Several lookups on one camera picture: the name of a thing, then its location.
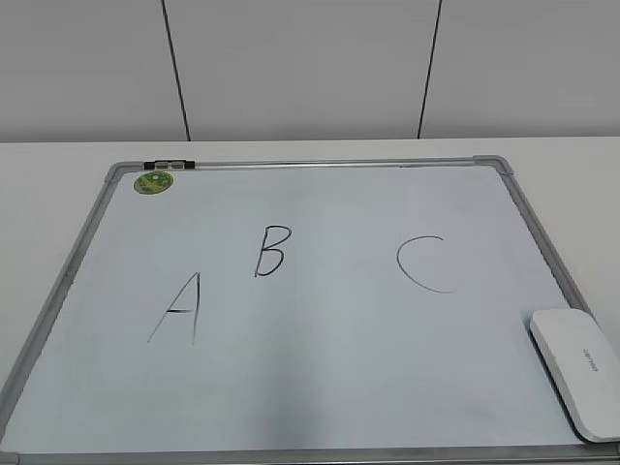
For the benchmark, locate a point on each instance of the white board eraser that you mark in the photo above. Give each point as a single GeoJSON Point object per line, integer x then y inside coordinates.
{"type": "Point", "coordinates": [584, 368]}

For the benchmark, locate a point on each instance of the white board with aluminium frame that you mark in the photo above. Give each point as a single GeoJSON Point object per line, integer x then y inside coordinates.
{"type": "Point", "coordinates": [338, 312]}

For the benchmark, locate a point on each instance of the black and clear frame clip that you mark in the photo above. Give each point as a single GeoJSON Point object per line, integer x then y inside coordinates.
{"type": "Point", "coordinates": [169, 165]}

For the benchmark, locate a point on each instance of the round green magnet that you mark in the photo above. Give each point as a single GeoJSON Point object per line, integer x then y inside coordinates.
{"type": "Point", "coordinates": [153, 182]}

